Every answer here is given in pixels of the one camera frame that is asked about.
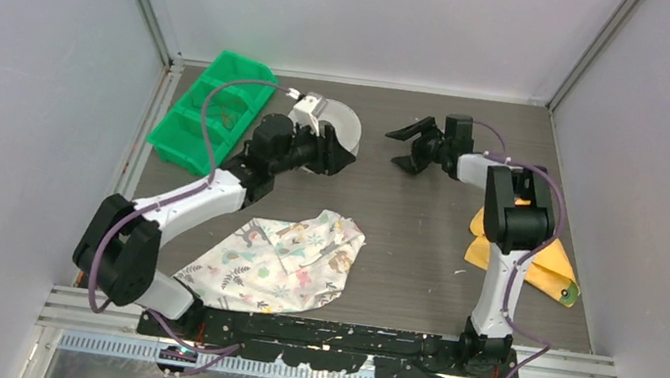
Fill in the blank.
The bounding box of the green plastic divided bin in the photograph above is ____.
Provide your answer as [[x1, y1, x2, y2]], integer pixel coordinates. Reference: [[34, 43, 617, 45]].
[[147, 51, 278, 177]]

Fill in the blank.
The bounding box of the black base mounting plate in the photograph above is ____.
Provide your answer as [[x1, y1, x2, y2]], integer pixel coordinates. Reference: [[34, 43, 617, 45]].
[[137, 305, 518, 378]]

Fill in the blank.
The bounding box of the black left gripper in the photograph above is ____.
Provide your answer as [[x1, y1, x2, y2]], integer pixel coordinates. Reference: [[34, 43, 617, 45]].
[[269, 113, 359, 188]]

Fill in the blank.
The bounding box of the aluminium frame rail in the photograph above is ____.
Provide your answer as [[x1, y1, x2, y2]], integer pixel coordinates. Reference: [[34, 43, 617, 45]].
[[36, 285, 143, 336]]

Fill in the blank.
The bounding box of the yellow printed cloth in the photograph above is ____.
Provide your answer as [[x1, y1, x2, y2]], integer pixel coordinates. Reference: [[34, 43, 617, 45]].
[[463, 208, 581, 307]]

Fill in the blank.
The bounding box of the white patterned cloth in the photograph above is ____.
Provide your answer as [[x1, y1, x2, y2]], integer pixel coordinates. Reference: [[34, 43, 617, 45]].
[[173, 210, 365, 314]]

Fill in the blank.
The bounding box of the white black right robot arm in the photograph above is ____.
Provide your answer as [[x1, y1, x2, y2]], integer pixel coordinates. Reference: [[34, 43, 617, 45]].
[[386, 114, 556, 378]]

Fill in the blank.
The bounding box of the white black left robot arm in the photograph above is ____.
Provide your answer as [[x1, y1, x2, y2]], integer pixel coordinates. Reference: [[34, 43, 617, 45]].
[[72, 114, 357, 340]]

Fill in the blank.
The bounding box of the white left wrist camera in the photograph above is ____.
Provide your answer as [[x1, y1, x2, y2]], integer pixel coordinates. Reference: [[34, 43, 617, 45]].
[[285, 88, 327, 135]]

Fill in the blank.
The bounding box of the white perforated cable spool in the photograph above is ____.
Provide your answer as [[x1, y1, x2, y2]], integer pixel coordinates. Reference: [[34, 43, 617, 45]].
[[319, 98, 362, 158]]

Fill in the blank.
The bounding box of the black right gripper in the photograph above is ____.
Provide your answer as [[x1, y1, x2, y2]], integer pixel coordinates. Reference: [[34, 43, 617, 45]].
[[382, 111, 455, 180]]

